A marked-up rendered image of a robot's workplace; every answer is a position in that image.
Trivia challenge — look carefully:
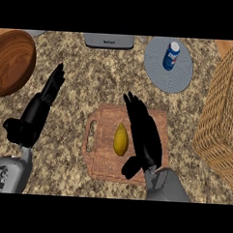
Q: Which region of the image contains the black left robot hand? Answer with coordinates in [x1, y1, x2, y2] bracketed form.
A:
[1, 59, 67, 151]

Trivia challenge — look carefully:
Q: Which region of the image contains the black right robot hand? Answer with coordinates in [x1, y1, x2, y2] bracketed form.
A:
[118, 91, 166, 182]

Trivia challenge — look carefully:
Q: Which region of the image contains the yellow lemon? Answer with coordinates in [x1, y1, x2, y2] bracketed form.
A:
[111, 122, 131, 158]

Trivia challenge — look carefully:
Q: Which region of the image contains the brown wooden cutting board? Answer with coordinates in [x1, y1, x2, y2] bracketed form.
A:
[79, 102, 172, 187]

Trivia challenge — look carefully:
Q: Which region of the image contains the wicker basket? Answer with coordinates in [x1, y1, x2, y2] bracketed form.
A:
[190, 39, 233, 192]

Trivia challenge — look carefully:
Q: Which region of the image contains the pale wooden board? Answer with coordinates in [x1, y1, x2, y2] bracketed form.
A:
[214, 40, 233, 61]

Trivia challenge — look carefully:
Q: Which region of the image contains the brown wooden bowl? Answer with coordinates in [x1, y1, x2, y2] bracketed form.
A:
[0, 28, 39, 101]

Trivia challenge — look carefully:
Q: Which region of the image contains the round grey placemat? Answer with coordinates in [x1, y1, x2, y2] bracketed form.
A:
[142, 36, 195, 95]

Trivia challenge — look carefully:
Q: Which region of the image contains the blue can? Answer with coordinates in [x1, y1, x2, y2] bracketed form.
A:
[161, 41, 182, 73]

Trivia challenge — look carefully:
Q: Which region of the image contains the pale grey plate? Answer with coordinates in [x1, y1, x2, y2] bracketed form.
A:
[25, 29, 47, 39]

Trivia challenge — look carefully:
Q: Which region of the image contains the grey appliance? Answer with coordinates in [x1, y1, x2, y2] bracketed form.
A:
[82, 33, 135, 51]

